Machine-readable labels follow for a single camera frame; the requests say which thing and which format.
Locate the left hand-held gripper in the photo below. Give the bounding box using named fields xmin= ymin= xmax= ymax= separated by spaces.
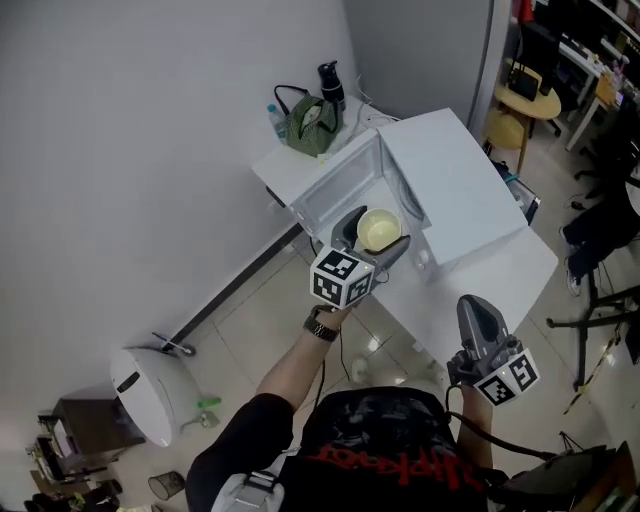
xmin=309 ymin=205 xmax=413 ymax=309

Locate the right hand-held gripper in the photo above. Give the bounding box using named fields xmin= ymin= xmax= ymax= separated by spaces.
xmin=445 ymin=294 xmax=542 ymax=408

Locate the pale yellow cup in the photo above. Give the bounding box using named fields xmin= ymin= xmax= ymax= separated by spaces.
xmin=355 ymin=206 xmax=404 ymax=254

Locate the white microwave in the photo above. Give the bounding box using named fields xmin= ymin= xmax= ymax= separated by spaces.
xmin=251 ymin=106 xmax=531 ymax=284

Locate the person's left forearm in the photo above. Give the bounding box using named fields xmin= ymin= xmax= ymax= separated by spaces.
xmin=254 ymin=305 xmax=352 ymax=417

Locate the person's right forearm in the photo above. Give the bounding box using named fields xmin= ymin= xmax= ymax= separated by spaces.
xmin=456 ymin=383 xmax=497 ymax=472

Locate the black wristwatch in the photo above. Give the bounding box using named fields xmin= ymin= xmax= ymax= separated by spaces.
xmin=302 ymin=304 xmax=342 ymax=343

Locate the black floor stand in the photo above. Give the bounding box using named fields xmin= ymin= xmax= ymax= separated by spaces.
xmin=545 ymin=268 xmax=640 ymax=392

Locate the yellow black striped tape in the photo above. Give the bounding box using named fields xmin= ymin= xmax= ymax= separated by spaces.
xmin=563 ymin=323 xmax=622 ymax=416

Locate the green striped lunch bag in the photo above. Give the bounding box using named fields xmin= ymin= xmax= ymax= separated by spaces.
xmin=273 ymin=84 xmax=346 ymax=159

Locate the teal black box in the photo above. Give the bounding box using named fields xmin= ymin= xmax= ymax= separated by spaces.
xmin=491 ymin=158 xmax=542 ymax=227

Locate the clear plastic bottle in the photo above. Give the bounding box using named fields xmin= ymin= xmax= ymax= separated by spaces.
xmin=265 ymin=103 xmax=289 ymax=147

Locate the black water bottle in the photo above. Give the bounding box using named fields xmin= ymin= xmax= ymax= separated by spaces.
xmin=316 ymin=60 xmax=348 ymax=113

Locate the person's black shirt torso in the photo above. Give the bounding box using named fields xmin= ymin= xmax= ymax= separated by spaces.
xmin=184 ymin=384 xmax=507 ymax=512

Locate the yellow stool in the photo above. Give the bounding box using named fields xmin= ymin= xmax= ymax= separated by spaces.
xmin=481 ymin=106 xmax=527 ymax=152

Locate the large black bag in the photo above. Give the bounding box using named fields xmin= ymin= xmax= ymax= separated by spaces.
xmin=486 ymin=441 xmax=637 ymax=512

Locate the round wooden table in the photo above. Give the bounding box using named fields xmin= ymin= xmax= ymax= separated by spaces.
xmin=493 ymin=63 xmax=563 ymax=175

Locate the floor brush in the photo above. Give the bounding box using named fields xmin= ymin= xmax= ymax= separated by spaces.
xmin=151 ymin=331 xmax=197 ymax=358

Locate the black office chair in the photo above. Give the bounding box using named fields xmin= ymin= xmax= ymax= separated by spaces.
xmin=573 ymin=93 xmax=640 ymax=197

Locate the green spray bottle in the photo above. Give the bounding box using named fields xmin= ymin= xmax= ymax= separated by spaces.
xmin=178 ymin=395 xmax=223 ymax=434

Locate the white desk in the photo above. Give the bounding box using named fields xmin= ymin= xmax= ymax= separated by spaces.
xmin=556 ymin=35 xmax=617 ymax=152

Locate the white round lidded bin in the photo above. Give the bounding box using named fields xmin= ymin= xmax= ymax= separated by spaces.
xmin=109 ymin=344 xmax=202 ymax=449

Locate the black mesh waste basket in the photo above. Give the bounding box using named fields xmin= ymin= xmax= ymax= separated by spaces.
xmin=147 ymin=470 xmax=187 ymax=501

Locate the dark brown cabinet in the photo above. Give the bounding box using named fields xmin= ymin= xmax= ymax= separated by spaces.
xmin=51 ymin=383 xmax=147 ymax=457

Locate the cluttered low shelf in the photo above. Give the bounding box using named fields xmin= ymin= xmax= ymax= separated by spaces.
xmin=23 ymin=408 xmax=124 ymax=512

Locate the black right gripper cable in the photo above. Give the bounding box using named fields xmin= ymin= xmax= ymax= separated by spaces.
xmin=444 ymin=382 xmax=557 ymax=462

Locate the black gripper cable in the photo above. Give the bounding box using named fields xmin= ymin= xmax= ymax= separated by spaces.
xmin=313 ymin=327 xmax=352 ymax=416
xmin=444 ymin=382 xmax=557 ymax=462

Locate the white cable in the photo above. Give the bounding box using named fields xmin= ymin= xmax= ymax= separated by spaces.
xmin=343 ymin=74 xmax=402 ymax=147

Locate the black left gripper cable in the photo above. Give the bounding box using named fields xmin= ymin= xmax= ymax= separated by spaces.
xmin=313 ymin=327 xmax=352 ymax=416

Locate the black bag with handles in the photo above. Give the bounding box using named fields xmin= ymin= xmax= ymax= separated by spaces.
xmin=508 ymin=61 xmax=544 ymax=102

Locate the grey white shoulder strap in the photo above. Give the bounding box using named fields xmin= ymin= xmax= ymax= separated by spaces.
xmin=209 ymin=457 xmax=287 ymax=512

